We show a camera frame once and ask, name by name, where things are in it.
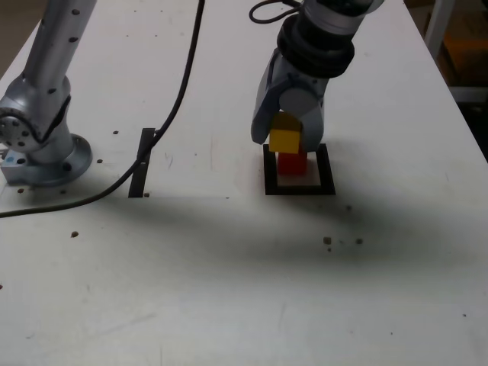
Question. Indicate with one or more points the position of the black tape square outline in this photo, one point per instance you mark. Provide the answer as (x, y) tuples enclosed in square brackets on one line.
[(269, 179)]

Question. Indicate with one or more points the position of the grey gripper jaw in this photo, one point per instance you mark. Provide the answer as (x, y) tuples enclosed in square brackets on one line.
[(301, 101), (263, 110)]

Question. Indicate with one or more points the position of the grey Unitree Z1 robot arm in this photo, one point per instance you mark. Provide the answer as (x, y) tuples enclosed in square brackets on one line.
[(45, 87)]

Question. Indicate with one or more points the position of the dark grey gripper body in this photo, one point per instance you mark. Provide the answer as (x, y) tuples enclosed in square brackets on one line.
[(301, 78)]

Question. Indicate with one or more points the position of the yellow cube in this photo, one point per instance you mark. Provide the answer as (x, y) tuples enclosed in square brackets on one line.
[(284, 141)]

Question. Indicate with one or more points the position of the yellow cardboard box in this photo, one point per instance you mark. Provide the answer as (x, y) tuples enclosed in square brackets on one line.
[(465, 49)]

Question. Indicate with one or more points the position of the black tape strip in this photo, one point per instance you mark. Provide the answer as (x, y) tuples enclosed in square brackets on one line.
[(137, 185)]

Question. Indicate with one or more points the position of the white metal frame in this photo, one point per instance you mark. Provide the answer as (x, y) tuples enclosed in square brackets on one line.
[(434, 23)]

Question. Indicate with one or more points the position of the red cube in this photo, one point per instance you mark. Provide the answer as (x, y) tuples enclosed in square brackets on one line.
[(291, 164)]

